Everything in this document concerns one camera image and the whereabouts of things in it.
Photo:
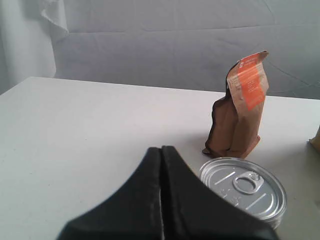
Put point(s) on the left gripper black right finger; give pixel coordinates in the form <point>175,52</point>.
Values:
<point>192,211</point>

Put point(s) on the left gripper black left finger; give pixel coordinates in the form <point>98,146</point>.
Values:
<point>133,212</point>

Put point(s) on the brown paper bag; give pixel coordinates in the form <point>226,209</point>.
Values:
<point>315,142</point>

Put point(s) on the clear jar with metal lid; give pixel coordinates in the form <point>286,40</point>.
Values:
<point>247,186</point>

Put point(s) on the brown pouch with orange label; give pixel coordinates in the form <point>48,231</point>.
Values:
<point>236,117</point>

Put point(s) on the white backdrop cloth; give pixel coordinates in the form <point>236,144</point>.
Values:
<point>184,44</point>

